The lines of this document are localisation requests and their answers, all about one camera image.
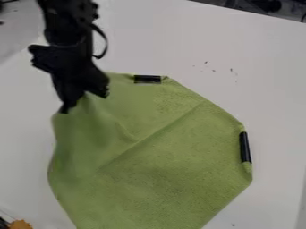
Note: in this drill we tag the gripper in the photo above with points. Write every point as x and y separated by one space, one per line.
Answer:
67 67

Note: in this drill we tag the green cloth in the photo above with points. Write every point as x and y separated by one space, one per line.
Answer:
155 155

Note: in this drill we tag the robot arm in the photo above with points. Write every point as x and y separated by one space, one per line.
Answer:
65 21

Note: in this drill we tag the orange toy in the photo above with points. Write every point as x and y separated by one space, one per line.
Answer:
20 224

